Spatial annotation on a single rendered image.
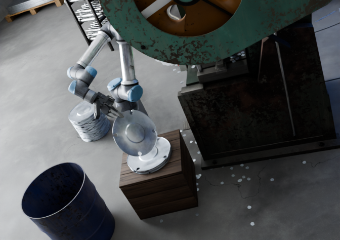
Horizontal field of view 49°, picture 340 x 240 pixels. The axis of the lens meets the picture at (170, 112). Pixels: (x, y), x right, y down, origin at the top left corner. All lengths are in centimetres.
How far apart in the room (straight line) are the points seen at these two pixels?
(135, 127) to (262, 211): 90
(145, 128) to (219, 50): 73
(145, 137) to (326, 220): 112
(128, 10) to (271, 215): 139
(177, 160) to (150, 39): 79
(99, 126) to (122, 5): 170
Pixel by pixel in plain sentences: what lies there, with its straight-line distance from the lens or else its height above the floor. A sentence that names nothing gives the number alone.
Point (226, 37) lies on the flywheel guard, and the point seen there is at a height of 104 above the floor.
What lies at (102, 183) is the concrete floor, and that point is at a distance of 295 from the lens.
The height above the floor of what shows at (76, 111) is 24.
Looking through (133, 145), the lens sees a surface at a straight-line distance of 223.
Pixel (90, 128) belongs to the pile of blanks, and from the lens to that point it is 329.
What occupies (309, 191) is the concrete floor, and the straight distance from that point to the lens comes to 239.
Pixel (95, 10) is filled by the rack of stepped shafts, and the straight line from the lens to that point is 461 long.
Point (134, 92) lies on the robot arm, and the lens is 246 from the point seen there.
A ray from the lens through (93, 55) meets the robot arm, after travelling 243.
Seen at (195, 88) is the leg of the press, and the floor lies 64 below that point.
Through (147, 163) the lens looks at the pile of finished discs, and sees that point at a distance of 231.
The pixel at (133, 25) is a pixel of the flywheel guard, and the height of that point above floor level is 123.
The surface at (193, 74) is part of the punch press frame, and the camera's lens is 238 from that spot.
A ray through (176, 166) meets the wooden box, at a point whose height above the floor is 35.
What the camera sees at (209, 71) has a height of 70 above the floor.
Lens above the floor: 190
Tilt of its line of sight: 36 degrees down
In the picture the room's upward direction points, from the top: 24 degrees counter-clockwise
